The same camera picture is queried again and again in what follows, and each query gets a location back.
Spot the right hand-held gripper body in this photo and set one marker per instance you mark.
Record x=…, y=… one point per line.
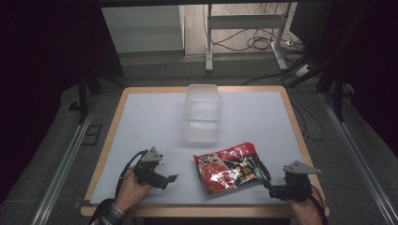
x=297, y=184

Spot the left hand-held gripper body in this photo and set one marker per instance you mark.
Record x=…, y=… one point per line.
x=149, y=168

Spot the red instant noodle packet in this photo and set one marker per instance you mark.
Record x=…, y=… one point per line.
x=230, y=168

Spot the person's left hand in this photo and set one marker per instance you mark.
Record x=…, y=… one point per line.
x=131, y=191

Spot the person's right hand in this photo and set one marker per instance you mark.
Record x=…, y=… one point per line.
x=305, y=212

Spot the white table mat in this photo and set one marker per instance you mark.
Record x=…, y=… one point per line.
x=156, y=125

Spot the wooden table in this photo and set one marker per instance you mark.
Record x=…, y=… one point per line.
x=108, y=137

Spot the clear plastic container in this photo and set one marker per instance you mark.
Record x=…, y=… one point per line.
x=202, y=115

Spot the black stand leg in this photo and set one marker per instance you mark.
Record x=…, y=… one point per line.
x=338, y=93
x=83, y=97

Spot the white power strip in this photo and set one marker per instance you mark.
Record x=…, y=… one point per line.
x=303, y=70

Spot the white cabinet panel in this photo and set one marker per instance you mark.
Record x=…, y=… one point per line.
x=144, y=29

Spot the aluminium floor rail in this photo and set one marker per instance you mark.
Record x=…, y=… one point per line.
x=356, y=156
x=62, y=168

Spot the white metal stand frame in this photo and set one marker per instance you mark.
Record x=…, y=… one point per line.
x=244, y=22

